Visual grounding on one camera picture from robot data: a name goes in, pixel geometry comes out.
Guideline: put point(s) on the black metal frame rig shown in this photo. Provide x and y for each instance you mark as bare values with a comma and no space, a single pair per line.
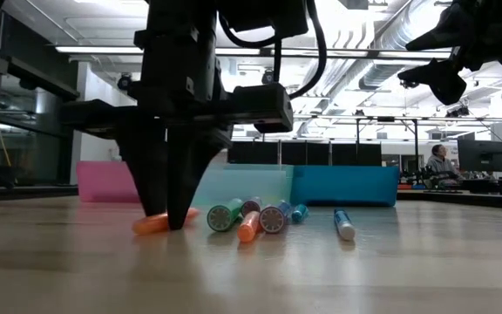
416,144

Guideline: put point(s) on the black monitor on arm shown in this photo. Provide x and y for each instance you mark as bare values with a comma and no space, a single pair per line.
482,154

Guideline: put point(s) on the blue highlighter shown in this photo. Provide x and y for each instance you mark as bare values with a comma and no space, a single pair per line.
299,213

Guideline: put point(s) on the pink plastic bin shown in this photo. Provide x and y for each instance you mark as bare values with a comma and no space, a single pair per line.
103,183

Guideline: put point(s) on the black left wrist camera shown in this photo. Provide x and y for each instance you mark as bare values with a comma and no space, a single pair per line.
264,107

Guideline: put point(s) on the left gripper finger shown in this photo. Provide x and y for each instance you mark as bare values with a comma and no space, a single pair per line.
151,174
185,174

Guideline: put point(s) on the orange highlighter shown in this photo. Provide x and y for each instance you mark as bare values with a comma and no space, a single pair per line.
248,229
151,223

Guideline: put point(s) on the purple thick marker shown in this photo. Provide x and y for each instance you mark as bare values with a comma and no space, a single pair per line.
252,206

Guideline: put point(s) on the person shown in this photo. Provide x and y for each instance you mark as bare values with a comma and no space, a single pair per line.
440,163

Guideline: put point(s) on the black ceiling camera cluster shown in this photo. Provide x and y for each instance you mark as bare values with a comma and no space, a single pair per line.
458,112

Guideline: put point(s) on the black ceiling spotlight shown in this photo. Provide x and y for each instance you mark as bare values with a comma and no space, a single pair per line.
269,76
124,82

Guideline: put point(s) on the translucent teal plastic bin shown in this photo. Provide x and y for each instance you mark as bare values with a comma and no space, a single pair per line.
255,185

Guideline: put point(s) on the blue plastic bin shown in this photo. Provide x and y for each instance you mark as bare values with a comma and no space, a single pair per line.
342,185

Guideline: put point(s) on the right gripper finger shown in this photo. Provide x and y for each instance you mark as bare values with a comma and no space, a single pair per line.
440,35
445,80

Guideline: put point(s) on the cluttered office desk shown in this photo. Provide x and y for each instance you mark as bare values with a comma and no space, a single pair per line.
486,185

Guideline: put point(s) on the long ceiling light bar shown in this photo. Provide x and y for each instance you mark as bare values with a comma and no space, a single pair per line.
98,49

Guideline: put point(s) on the black aluminium table frame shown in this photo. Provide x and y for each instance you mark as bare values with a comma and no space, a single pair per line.
24,192

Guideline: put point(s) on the black partition panels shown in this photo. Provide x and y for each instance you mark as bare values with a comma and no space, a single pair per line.
312,153

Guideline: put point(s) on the silver air duct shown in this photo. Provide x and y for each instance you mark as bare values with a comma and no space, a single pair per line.
381,70

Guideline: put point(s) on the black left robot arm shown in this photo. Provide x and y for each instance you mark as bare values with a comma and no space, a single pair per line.
177,43

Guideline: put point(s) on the white marker with blue cap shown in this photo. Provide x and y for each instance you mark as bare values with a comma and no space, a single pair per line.
345,229

